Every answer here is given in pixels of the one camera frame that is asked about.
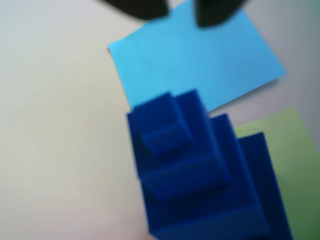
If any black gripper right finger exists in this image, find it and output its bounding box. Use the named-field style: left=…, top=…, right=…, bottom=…
left=194, top=0, right=248, bottom=28

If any small blue cube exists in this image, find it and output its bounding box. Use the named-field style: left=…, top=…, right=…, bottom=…
left=125, top=88, right=233, bottom=203

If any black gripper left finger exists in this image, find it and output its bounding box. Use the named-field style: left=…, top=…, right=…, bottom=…
left=98, top=0, right=170, bottom=21

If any green paper square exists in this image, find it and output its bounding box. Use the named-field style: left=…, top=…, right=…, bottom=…
left=233, top=105, right=320, bottom=240

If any tiny blue cube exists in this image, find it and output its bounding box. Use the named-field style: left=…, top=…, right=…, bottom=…
left=131, top=91, right=194, bottom=155

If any light blue paper square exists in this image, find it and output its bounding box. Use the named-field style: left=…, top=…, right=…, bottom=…
left=106, top=0, right=288, bottom=116

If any medium blue cube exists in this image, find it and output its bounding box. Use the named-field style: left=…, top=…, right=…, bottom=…
left=138, top=113, right=273, bottom=240

